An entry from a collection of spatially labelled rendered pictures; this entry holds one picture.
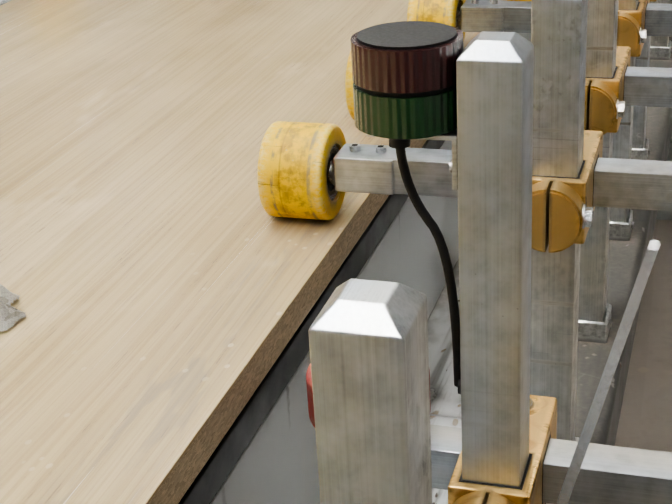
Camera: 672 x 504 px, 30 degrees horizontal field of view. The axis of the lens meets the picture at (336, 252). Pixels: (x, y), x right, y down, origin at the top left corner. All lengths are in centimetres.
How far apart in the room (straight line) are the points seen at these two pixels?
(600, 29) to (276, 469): 48
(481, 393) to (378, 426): 28
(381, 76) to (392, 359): 25
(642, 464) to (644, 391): 176
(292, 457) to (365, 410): 59
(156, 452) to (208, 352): 12
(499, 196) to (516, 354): 10
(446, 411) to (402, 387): 87
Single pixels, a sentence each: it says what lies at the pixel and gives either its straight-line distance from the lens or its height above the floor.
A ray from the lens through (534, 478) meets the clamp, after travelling 77.
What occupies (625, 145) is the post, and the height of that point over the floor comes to 82.
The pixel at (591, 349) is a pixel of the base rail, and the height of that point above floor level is 70.
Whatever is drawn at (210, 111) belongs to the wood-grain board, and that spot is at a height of 90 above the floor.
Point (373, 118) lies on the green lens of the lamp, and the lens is 67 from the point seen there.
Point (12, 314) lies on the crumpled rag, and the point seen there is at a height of 91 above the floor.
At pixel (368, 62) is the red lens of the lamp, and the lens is 66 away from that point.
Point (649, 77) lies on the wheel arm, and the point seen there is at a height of 96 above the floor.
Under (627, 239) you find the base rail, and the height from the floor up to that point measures 70.
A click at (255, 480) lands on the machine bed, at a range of 96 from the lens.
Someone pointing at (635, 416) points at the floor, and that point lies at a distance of 248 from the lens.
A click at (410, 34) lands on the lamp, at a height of 114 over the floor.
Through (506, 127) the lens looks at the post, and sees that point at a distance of 66.
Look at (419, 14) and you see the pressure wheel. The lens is 147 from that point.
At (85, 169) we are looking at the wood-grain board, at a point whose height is 90.
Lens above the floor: 131
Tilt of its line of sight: 25 degrees down
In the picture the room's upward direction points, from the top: 3 degrees counter-clockwise
